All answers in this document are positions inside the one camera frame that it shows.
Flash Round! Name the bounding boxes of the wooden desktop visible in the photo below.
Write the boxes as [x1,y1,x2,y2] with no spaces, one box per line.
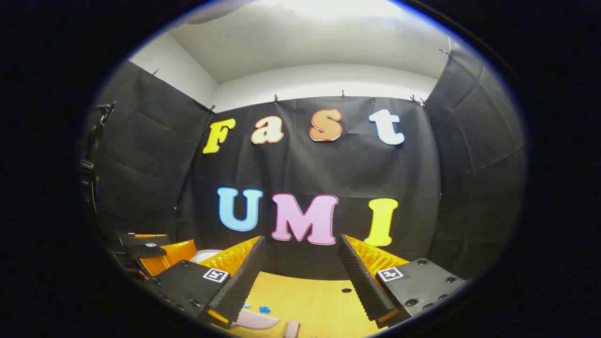
[221,271,390,338]

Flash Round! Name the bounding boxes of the white garbage bin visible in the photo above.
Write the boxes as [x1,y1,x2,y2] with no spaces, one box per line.
[192,249,224,264]

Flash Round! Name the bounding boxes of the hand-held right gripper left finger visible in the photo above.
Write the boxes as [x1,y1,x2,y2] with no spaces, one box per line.
[150,236,267,328]

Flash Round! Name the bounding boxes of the black backdrop cloth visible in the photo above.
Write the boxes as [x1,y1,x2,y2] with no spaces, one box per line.
[87,45,526,282]

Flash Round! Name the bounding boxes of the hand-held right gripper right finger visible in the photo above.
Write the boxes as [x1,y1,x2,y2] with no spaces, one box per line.
[338,234,466,329]

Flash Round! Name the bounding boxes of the pale pink dustpan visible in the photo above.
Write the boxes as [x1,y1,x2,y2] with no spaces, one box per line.
[235,308,281,330]

